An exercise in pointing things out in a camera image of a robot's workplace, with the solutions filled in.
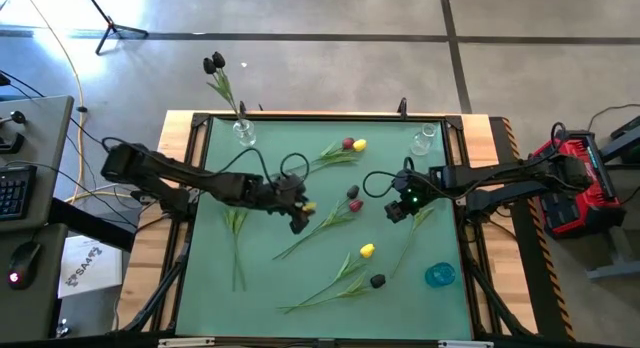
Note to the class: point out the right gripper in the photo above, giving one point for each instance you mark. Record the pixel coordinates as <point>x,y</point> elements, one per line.
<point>417,188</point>

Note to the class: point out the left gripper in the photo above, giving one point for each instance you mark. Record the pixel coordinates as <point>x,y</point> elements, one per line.
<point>285,193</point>

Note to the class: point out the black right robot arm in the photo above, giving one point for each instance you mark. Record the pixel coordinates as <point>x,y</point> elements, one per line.
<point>500,175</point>

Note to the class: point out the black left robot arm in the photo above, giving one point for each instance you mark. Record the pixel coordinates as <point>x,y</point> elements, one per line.
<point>200,180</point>

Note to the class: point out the ribbed round clear glass vase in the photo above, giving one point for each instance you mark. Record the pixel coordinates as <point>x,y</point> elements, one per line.
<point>421,145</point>

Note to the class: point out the diamond-cut clear glass vase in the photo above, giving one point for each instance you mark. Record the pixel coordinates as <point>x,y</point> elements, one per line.
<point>246,137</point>

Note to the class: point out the blue glass vase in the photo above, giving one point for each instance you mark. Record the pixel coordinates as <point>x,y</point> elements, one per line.
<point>440,275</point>

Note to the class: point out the yellow tape tag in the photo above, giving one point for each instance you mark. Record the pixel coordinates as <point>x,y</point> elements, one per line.
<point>310,206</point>

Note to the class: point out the black table clamp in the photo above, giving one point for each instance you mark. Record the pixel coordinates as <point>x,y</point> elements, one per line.
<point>242,109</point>
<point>402,108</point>

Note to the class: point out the green table mat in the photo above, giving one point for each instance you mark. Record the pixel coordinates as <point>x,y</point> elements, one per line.
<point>390,318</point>

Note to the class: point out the yellow black hazard stripe edge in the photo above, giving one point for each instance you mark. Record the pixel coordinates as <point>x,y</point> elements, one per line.
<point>550,268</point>

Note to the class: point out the white label strip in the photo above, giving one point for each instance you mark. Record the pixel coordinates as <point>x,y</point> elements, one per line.
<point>465,344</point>
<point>185,342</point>

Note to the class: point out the black desk beam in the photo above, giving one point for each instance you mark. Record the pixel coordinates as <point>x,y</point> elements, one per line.
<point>90,227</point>

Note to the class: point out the white printed paper sheet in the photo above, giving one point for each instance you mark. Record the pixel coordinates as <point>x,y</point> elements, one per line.
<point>95,278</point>

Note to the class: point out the dark equipment case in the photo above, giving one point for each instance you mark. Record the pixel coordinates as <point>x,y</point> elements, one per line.
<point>627,138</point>

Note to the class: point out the black tripod stand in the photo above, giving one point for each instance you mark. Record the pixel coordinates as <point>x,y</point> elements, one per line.
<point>111,28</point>

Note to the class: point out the grey desk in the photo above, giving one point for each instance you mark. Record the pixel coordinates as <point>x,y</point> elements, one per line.
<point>40,308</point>
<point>45,138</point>

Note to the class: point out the black computer mouse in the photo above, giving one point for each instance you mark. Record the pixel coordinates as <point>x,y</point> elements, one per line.
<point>25,260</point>

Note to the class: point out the black keyboard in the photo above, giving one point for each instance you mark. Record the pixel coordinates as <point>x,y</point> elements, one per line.
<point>15,193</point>

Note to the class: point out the small black desk device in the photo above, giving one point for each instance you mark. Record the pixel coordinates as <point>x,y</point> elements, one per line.
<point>10,143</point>
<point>17,117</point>

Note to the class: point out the black metal table frame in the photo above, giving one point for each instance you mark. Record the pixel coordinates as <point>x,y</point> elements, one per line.
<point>325,116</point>

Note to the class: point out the grey metal bracket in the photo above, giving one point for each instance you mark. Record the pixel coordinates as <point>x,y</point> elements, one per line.
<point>617,268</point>

